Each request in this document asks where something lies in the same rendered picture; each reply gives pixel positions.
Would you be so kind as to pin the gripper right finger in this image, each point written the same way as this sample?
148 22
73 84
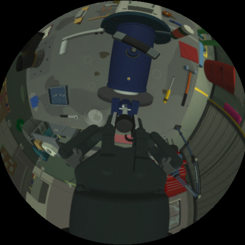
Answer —
158 145

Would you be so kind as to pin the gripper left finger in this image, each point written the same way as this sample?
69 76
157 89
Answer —
84 139

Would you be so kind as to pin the black knurled plunger knob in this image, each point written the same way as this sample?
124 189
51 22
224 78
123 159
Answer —
124 124

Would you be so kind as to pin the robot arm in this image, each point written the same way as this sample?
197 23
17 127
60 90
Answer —
28 57

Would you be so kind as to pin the blue engine hoist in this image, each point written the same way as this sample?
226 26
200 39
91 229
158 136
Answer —
191 162

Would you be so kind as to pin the green tape roll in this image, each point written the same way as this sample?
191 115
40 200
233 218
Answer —
19 124

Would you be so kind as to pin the blue engine stand body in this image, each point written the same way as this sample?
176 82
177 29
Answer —
130 63

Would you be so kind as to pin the grey valve cover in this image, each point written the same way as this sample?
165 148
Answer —
139 8

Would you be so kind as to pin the white round dish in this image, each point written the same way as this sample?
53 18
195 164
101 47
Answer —
93 116

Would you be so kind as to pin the pink mat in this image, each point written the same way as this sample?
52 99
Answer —
120 138

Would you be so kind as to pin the grey machine with white disc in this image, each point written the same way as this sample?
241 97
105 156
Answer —
44 137

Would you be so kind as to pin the red tool chest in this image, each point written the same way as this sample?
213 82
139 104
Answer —
176 181

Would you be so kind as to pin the blue parts tray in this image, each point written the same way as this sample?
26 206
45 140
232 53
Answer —
58 95

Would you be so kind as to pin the grey roller shutter door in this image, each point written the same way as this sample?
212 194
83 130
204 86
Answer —
218 153

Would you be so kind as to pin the blue glove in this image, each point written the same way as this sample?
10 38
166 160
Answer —
34 101

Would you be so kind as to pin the grey cabinet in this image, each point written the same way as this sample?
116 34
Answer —
36 183

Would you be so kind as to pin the pink box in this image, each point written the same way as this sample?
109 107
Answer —
232 113

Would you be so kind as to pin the brown notice board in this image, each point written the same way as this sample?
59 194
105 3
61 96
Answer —
3 99

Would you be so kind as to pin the red cloth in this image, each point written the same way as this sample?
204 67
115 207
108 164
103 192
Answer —
188 52

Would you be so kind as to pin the light blue box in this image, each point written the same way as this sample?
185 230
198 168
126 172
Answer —
201 55

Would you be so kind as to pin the white paper with red edge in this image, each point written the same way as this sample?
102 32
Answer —
46 32

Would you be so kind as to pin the red and green can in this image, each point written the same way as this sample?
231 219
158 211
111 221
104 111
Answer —
180 31

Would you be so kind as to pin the orange pencil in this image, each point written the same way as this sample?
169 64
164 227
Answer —
97 17

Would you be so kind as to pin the blue pen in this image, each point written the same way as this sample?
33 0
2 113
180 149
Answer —
175 22

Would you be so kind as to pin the tan clipboard with grey pad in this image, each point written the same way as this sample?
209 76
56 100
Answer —
81 15

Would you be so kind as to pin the dark teal index disc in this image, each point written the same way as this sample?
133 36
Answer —
134 19

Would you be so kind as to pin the orange round disc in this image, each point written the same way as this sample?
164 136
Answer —
166 13

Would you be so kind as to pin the dark grey round base plate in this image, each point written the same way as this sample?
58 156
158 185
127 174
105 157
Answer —
107 96

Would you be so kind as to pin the brown frame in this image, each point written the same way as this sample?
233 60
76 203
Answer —
107 8

